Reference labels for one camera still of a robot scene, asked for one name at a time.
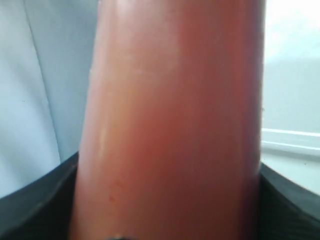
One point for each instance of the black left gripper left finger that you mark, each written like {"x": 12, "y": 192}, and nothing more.
{"x": 42, "y": 209}

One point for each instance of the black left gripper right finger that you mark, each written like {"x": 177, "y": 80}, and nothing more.
{"x": 285, "y": 210}

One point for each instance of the red sauce squeeze bottle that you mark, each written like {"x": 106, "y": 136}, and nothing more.
{"x": 170, "y": 147}

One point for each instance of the white rectangular plastic tray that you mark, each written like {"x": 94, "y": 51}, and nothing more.
{"x": 291, "y": 141}

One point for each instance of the grey backdrop cloth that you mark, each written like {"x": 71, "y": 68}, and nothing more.
{"x": 45, "y": 57}

